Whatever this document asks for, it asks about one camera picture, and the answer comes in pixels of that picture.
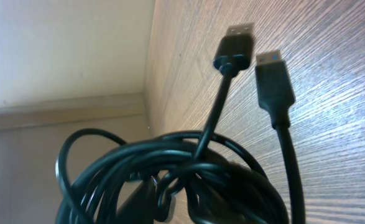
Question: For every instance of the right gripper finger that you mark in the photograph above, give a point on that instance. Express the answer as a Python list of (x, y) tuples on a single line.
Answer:
[(139, 208)]

